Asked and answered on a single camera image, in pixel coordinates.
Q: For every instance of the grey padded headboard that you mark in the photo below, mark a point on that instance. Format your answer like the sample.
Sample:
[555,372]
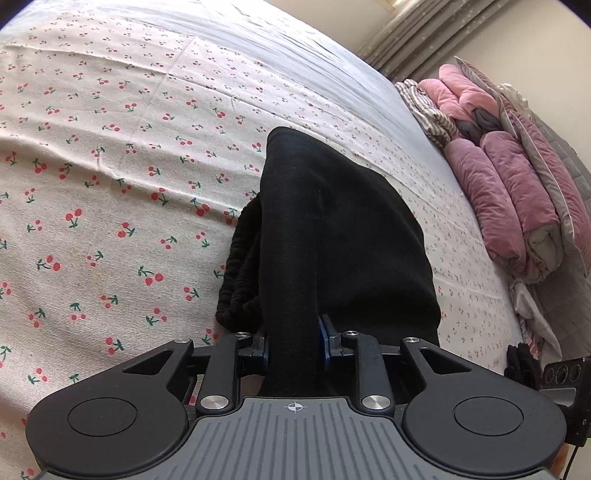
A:
[564,296]

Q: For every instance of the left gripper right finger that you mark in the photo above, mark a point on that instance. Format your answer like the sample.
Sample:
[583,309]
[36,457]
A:
[354,362]

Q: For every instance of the striped folded cloth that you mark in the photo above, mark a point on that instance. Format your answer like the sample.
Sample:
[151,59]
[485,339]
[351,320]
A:
[437,126]

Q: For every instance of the pink folded quilt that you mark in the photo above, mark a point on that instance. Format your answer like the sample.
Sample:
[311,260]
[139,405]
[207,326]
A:
[499,162]

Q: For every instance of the cherry print bed sheet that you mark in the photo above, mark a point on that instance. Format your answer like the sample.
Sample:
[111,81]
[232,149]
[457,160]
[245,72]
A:
[127,152]

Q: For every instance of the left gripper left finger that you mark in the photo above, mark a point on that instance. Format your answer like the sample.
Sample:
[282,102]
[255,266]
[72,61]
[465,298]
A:
[228,361]

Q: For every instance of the grey white blanket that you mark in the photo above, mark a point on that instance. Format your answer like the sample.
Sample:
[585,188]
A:
[536,330]

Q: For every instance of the black pants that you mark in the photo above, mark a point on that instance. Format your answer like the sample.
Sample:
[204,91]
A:
[323,237]

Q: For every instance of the light blue bed sheet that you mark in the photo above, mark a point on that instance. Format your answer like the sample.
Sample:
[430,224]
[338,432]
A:
[378,129]

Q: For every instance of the right grey curtain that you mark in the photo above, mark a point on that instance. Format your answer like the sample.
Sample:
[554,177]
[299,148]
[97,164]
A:
[422,33]

